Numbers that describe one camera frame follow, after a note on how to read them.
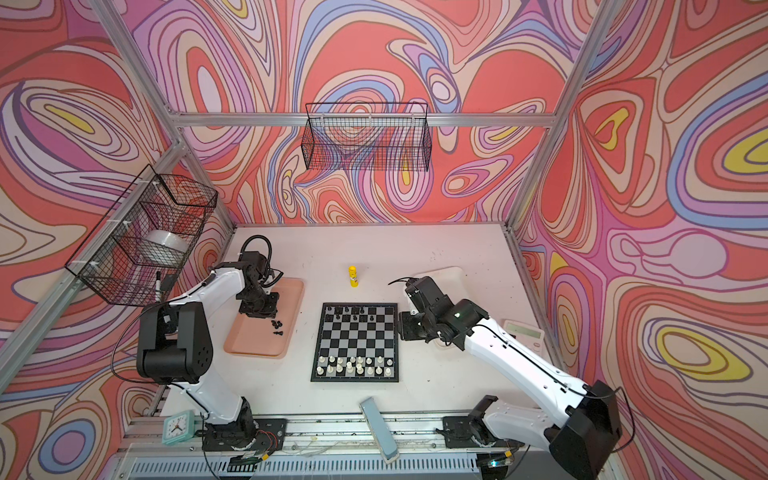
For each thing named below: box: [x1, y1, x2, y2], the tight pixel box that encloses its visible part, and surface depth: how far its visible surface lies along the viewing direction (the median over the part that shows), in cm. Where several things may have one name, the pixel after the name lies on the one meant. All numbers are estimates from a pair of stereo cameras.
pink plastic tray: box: [224, 277, 305, 359], surface depth 92 cm
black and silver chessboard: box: [310, 302, 399, 383], surface depth 88 cm
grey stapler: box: [359, 396, 400, 463], surface depth 72 cm
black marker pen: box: [155, 271, 161, 303], surface depth 73 cm
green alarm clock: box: [162, 410, 198, 445], surface depth 74 cm
